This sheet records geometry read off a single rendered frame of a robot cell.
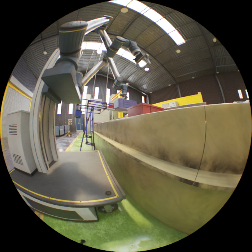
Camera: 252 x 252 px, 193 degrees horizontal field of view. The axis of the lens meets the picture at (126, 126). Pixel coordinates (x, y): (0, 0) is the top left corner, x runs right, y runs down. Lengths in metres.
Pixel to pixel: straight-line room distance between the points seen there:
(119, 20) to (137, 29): 1.98
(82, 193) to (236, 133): 0.75
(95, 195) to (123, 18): 9.52
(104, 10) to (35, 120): 8.67
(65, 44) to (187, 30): 10.09
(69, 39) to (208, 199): 1.09
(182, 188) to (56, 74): 0.92
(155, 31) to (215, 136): 9.53
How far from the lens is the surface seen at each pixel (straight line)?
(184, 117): 0.32
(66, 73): 0.57
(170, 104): 3.26
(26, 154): 0.85
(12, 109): 11.03
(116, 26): 9.31
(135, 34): 9.63
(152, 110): 0.55
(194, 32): 10.65
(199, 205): 0.49
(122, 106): 1.08
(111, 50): 0.92
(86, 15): 8.94
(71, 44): 0.69
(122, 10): 6.14
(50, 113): 1.04
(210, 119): 0.31
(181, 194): 0.45
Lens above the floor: 0.76
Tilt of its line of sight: level
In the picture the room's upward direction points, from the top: 1 degrees counter-clockwise
